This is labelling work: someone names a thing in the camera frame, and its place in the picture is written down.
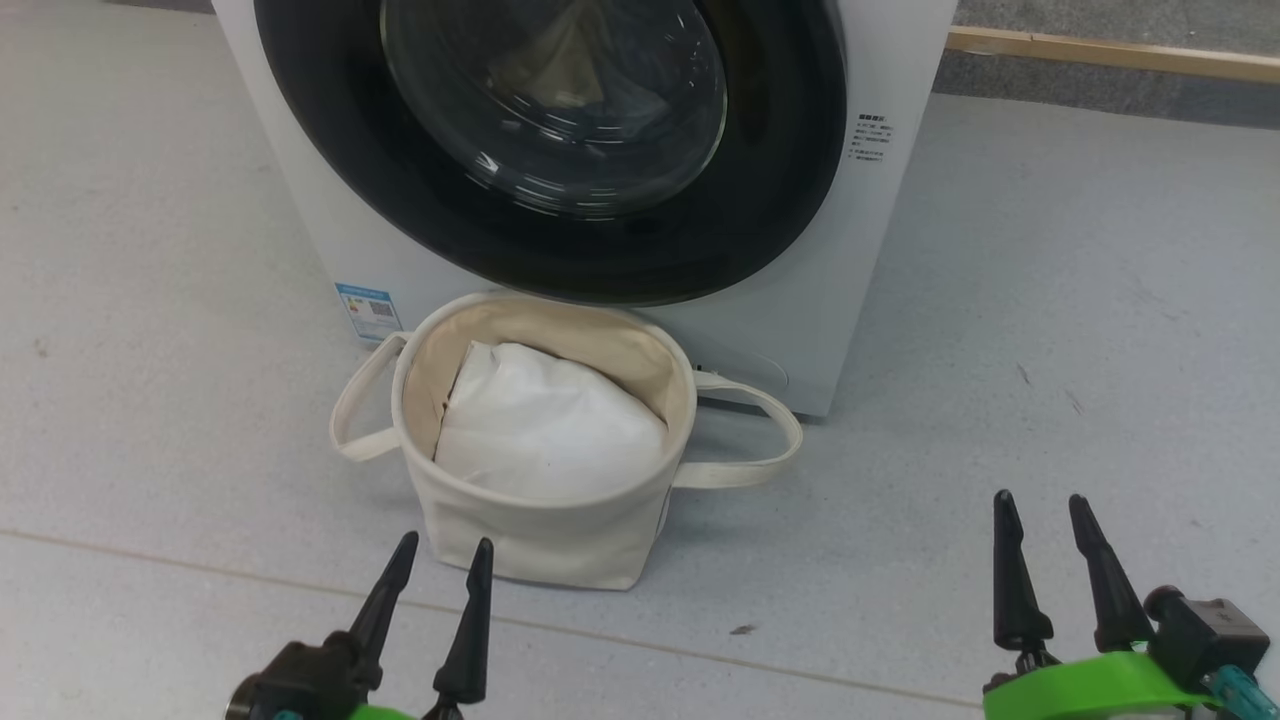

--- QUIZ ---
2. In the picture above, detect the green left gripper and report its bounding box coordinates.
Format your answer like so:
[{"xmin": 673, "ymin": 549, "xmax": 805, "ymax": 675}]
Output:
[{"xmin": 345, "ymin": 531, "xmax": 495, "ymax": 720}]

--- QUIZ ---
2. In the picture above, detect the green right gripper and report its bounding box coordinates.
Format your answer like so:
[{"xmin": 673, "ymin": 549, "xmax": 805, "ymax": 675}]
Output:
[{"xmin": 982, "ymin": 489, "xmax": 1216, "ymax": 720}]

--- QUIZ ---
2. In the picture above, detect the round black glass washer door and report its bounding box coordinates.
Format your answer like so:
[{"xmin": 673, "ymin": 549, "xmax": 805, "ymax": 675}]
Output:
[{"xmin": 253, "ymin": 0, "xmax": 849, "ymax": 307}]

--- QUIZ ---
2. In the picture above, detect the cream canvas laundry basket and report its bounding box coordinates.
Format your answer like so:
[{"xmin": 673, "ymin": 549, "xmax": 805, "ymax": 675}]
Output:
[{"xmin": 330, "ymin": 290, "xmax": 804, "ymax": 591}]

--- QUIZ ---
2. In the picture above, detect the white cloth basket filling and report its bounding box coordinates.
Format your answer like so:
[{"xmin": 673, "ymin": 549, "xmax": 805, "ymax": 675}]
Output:
[{"xmin": 433, "ymin": 341, "xmax": 669, "ymax": 504}]

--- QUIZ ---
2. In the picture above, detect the white front-load washing machine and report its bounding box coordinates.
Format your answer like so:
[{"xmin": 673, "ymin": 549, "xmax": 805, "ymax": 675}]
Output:
[{"xmin": 210, "ymin": 0, "xmax": 959, "ymax": 418}]

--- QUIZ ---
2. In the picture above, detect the blue energy label sticker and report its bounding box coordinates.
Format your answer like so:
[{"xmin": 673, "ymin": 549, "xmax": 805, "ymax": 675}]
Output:
[{"xmin": 335, "ymin": 283, "xmax": 403, "ymax": 343}]

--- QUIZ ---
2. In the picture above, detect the small printed text label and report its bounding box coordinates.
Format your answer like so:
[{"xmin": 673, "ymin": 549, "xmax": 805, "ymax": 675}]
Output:
[{"xmin": 850, "ymin": 113, "xmax": 894, "ymax": 163}]

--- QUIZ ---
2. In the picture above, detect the wooden floor strip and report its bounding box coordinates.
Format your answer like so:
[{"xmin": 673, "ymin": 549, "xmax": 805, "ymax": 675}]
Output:
[{"xmin": 945, "ymin": 25, "xmax": 1280, "ymax": 84}]

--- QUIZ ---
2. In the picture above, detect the teal right camera connector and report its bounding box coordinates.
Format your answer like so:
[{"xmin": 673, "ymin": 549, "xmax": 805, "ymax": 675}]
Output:
[{"xmin": 1205, "ymin": 665, "xmax": 1280, "ymax": 720}]

